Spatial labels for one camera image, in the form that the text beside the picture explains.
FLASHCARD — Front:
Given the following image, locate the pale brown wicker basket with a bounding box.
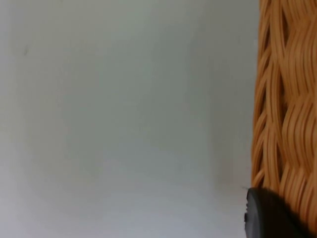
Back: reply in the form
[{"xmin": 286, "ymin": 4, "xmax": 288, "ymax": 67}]
[{"xmin": 251, "ymin": 0, "xmax": 317, "ymax": 233}]

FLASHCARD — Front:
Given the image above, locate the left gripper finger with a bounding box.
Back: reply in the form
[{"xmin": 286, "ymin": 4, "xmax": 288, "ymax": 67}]
[{"xmin": 244, "ymin": 187, "xmax": 311, "ymax": 238}]

